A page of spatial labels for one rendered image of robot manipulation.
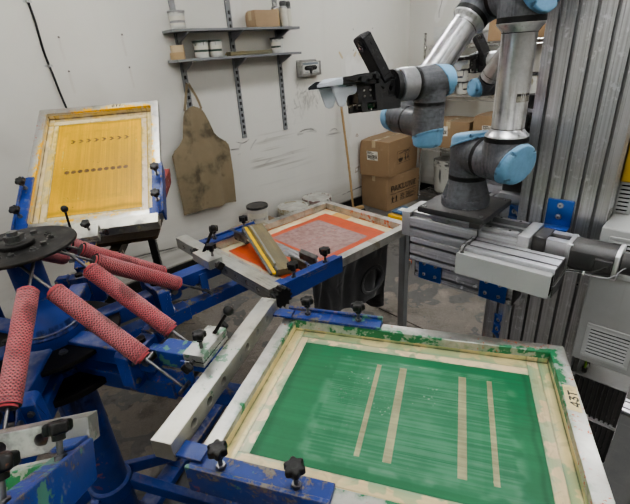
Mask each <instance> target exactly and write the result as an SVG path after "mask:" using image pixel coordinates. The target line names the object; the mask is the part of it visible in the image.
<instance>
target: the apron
mask: <svg viewBox="0 0 630 504"><path fill-rule="evenodd" d="M188 86H189V88H190V90H191V91H192V93H193V94H194V96H195V98H196V100H197V102H198V104H199V107H200V108H198V107H195V106H192V107H190V108H188V109H187V110H186V104H187V91H188ZM184 111H185V112H184V116H183V139H182V141H181V143H180V145H179V146H178V148H177V149H176V150H175V151H174V154H173V155H172V159H173V163H174V168H175V172H176V177H177V182H178V187H179V191H180V196H181V201H182V206H183V211H184V216H185V215H187V214H191V213H196V212H200V211H202V210H205V209H208V208H213V207H221V206H223V205H224V204H226V203H229V202H236V193H235V183H234V174H233V167H232V160H231V154H230V147H229V144H228V143H227V142H226V140H225V141H224V140H223V139H221V138H219V137H218V136H217V135H216V134H215V133H214V131H213V129H212V127H211V124H210V122H209V120H208V118H207V116H206V115H205V113H204V112H203V110H202V106H201V103H200V100H199V98H198V97H197V95H196V93H195V91H194V90H193V88H192V86H191V85H190V83H189V82H188V83H187V82H186V84H185V97H184Z"/></svg>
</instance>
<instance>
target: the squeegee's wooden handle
mask: <svg viewBox="0 0 630 504"><path fill-rule="evenodd" d="M249 226H252V227H253V229H254V230H255V232H256V233H257V235H258V236H259V238H260V239H261V241H262V242H263V244H264V246H265V247H266V249H267V250H268V252H269V253H270V255H271V256H272V258H273V259H274V261H275V262H276V266H273V268H274V270H275V272H276V275H275V276H280V275H285V274H291V273H292V271H290V270H288V268H287V262H289V260H288V259H287V257H286V256H285V255H284V253H283V252H282V250H281V249H280V247H279V246H278V245H277V243H276V242H275V240H274V239H273V237H272V236H271V235H270V233H269V232H268V230H267V229H266V227H265V226H264V225H263V223H259V224H251V225H247V228H248V229H249Z"/></svg>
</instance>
